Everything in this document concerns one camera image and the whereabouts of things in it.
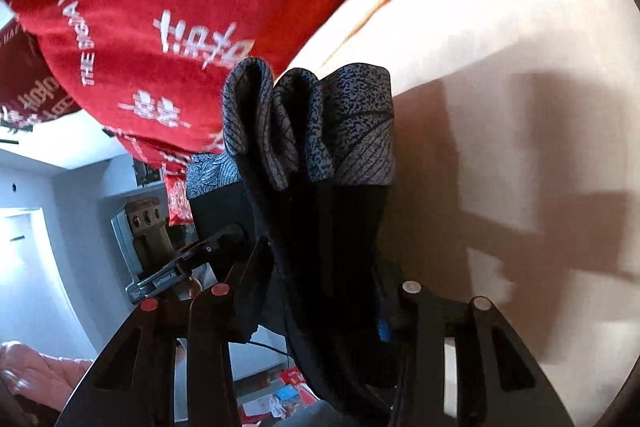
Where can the colourful items on floor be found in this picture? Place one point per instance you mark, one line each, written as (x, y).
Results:
(280, 397)

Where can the black pants with blue trim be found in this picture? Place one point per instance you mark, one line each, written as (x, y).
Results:
(316, 158)

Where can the grey cabinet with cardboard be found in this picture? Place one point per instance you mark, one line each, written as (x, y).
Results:
(146, 239)

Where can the peach cloth cover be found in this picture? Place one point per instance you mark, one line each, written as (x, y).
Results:
(517, 144)

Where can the red wedding blanket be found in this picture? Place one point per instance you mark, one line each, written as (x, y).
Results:
(175, 6)

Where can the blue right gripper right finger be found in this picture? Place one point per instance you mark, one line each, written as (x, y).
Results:
(461, 364)

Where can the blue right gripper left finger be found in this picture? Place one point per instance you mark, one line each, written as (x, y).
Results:
(132, 381)

